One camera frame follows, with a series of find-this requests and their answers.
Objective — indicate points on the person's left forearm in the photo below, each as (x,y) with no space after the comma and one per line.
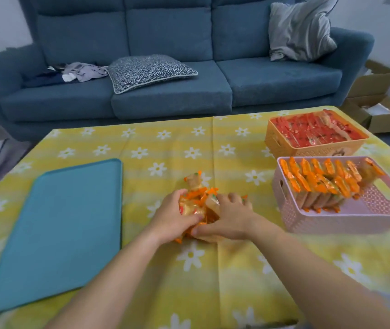
(106,287)

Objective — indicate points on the pile of orange cracker packets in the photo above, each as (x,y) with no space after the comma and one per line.
(321,181)

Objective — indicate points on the person's left hand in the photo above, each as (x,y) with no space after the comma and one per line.
(169,219)

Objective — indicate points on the pink plastic basket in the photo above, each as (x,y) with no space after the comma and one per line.
(369,219)

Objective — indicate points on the grey cushion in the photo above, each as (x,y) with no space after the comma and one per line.
(301,34)

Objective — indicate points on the person's right hand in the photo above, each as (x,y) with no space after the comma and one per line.
(232,219)

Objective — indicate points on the dark garment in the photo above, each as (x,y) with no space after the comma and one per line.
(41,80)

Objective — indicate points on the white packing paper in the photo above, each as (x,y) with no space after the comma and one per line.
(378,109)

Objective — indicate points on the blue fabric sofa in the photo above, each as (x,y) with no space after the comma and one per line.
(171,34)

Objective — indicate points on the black white patterned cushion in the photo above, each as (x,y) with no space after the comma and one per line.
(147,71)

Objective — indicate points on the yellow floral tablecloth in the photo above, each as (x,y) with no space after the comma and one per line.
(215,277)

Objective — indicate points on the teal plastic tray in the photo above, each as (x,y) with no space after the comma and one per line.
(61,229)

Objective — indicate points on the group of red snack packets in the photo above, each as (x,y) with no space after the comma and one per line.
(314,130)

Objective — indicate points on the tall cardboard box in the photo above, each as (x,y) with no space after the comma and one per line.
(374,82)

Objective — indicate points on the person's right forearm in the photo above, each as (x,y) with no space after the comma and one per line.
(318,280)

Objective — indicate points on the orange plastic basket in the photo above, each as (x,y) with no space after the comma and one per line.
(284,145)

